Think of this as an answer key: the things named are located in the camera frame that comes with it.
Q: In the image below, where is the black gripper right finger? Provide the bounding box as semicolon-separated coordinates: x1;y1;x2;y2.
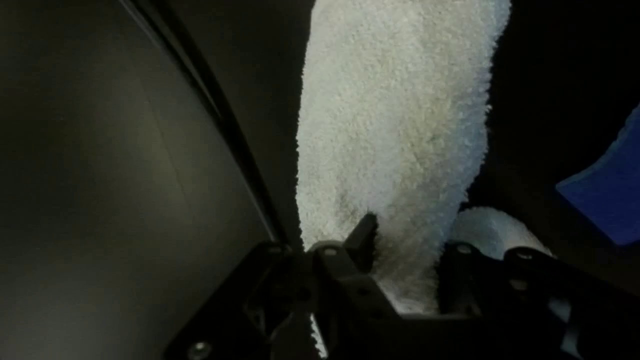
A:
436;238;640;360

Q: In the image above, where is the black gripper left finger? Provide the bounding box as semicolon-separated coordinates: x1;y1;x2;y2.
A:
163;213;408;360

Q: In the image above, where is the white terry cloth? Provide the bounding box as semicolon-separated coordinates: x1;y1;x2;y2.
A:
293;0;578;360

